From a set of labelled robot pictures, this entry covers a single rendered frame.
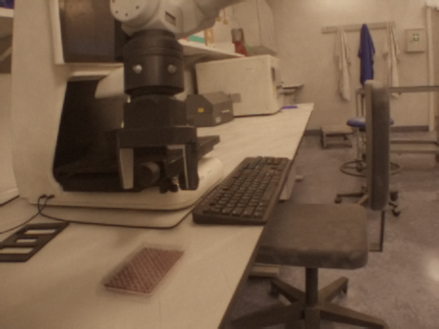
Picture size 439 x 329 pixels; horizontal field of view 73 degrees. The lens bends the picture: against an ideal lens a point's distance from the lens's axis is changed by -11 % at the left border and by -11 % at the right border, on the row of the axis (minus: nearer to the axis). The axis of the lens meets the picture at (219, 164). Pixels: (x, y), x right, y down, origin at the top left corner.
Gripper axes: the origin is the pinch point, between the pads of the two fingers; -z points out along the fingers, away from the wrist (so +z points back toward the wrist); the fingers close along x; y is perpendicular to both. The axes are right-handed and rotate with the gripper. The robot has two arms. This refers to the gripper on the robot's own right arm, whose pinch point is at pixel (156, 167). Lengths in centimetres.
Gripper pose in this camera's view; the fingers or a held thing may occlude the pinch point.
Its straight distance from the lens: 48.0
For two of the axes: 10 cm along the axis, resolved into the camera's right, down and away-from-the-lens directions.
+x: -9.5, 0.3, 3.2
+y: -3.2, 0.5, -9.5
